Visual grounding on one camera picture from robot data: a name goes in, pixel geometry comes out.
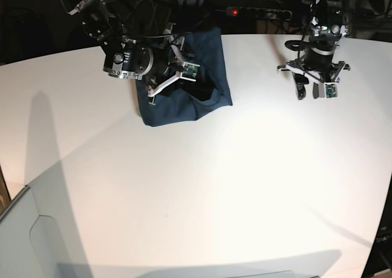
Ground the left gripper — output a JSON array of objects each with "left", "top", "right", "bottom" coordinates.
[{"left": 277, "top": 50, "right": 350, "bottom": 100}]

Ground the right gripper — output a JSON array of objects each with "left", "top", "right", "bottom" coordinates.
[{"left": 146, "top": 22, "right": 197, "bottom": 105}]

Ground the dark blue T-shirt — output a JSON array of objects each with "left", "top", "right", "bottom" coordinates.
[{"left": 135, "top": 27, "right": 233, "bottom": 127}]

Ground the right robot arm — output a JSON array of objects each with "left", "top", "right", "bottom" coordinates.
[{"left": 60, "top": 0, "right": 200, "bottom": 104}]

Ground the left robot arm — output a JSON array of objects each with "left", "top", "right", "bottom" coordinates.
[{"left": 277, "top": 0, "right": 350, "bottom": 100}]

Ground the grey panel at table corner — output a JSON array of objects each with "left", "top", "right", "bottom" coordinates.
[{"left": 0, "top": 185, "right": 92, "bottom": 278}]

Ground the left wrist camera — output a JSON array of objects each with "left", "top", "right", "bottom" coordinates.
[{"left": 318, "top": 83, "right": 338, "bottom": 99}]

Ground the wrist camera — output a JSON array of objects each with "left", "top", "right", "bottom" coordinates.
[
  {"left": 318, "top": 83, "right": 338, "bottom": 99},
  {"left": 180, "top": 62, "right": 200, "bottom": 81}
]

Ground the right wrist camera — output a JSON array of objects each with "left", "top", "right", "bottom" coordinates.
[{"left": 180, "top": 62, "right": 200, "bottom": 81}]

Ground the grey looped cable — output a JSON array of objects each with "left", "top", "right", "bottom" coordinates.
[{"left": 122, "top": 0, "right": 172, "bottom": 34}]

